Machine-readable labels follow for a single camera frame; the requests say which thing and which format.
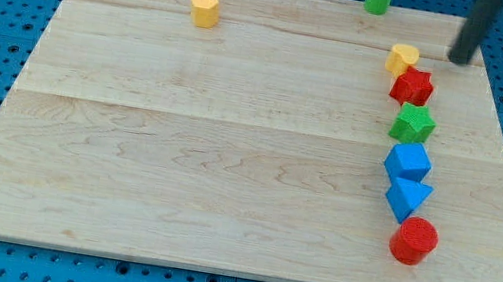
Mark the green star block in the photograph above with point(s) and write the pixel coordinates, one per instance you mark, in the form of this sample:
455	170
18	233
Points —
413	124

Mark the red star block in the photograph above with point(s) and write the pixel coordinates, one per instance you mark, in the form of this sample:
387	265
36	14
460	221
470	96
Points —
413	86

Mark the yellow hexagon block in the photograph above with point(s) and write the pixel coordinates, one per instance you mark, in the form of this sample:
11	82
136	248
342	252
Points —
205	13

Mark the red cylinder block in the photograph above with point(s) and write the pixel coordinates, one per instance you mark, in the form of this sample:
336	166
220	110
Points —
413	241

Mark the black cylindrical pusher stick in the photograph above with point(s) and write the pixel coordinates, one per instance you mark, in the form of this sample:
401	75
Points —
477	24

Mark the light wooden board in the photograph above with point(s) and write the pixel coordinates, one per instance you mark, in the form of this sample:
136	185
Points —
254	148

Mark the blue triangle block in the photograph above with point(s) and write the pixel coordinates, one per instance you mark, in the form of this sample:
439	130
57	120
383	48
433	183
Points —
405	196

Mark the blue cube block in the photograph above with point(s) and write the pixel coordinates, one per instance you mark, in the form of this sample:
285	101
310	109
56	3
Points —
409	161

